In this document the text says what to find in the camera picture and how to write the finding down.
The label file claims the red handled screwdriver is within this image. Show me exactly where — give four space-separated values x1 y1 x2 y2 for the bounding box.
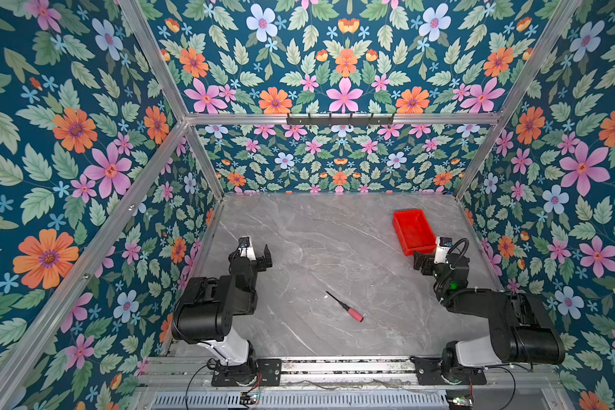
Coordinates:
326 291 364 322

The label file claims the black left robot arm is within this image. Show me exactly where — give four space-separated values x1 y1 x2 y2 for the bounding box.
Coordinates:
171 237 273 386

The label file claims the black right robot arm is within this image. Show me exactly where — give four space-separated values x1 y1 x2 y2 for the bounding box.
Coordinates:
411 252 565 385

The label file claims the red plastic bin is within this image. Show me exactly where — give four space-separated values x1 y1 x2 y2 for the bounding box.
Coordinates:
392 209 437 256

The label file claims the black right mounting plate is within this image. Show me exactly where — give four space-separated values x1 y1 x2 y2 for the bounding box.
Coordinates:
409 356 487 386

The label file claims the black mounting plate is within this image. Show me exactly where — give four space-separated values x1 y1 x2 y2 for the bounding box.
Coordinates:
409 356 487 386
211 359 282 388

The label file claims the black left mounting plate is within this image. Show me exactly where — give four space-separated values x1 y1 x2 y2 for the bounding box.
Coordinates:
211 359 282 388

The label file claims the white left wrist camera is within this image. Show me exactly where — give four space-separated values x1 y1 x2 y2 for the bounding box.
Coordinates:
237 237 256 261

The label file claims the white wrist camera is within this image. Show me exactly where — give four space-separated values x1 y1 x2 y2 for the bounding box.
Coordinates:
237 237 256 261
434 237 453 264

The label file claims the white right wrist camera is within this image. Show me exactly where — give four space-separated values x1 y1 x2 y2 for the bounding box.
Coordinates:
434 237 453 264

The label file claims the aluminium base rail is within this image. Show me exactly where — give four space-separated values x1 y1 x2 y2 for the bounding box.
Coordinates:
136 355 563 392

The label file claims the black wall hook rail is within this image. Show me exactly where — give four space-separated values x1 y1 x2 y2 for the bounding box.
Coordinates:
285 113 395 127

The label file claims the white perforated cable tray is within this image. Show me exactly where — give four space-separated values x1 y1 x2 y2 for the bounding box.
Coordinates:
151 391 449 409

